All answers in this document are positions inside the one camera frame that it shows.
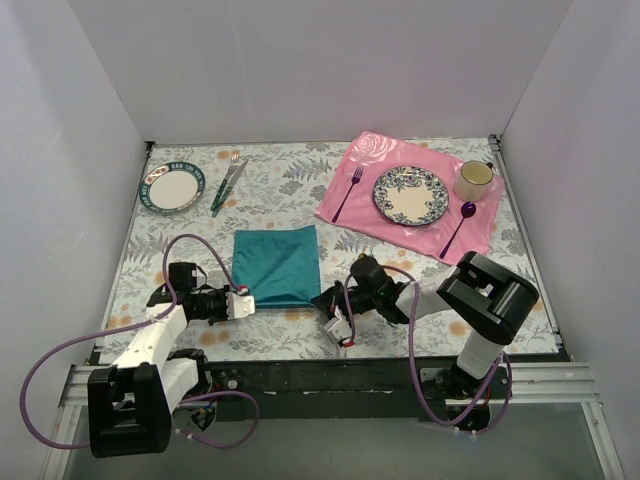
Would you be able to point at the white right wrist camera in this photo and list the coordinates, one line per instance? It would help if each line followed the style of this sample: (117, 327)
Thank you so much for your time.
(339, 330)

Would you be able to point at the blue floral white plate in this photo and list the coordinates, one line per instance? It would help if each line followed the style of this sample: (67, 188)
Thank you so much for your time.
(411, 196)

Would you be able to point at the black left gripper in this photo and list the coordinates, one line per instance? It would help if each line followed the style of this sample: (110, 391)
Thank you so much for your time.
(220, 304)

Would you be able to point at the purple metallic spoon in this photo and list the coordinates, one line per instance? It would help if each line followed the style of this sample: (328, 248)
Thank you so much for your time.
(467, 211)

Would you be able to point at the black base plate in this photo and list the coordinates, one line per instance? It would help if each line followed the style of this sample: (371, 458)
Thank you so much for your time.
(319, 389)

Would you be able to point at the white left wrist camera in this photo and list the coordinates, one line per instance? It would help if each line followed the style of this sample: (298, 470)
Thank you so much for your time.
(240, 303)

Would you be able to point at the pink floral placemat cloth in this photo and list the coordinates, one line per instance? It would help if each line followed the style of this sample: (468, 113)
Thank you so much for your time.
(379, 153)

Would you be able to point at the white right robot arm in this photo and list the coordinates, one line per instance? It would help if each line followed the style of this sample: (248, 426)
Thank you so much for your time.
(491, 299)

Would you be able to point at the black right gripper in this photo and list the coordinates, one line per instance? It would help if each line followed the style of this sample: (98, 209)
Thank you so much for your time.
(338, 298)

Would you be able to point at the green handled fork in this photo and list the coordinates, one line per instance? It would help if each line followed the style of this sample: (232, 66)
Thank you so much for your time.
(234, 164)

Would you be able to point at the purple metallic fork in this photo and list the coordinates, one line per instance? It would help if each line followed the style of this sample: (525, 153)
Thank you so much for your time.
(355, 179)

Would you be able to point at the teal cloth napkin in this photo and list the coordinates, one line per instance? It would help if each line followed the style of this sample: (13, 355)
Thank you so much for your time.
(280, 267)

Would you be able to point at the green handled knife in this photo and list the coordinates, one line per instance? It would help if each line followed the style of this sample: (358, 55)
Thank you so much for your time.
(227, 192)

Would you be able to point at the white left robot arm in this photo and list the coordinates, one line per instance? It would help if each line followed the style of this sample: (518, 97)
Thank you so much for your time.
(130, 402)

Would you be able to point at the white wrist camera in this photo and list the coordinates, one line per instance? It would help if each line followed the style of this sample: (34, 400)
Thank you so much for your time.
(339, 330)
(240, 303)

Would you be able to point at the green rimmed white plate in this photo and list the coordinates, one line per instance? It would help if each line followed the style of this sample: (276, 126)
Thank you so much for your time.
(171, 187)

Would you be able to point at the cream ceramic mug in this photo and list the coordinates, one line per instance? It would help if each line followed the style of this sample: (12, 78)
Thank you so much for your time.
(474, 180)

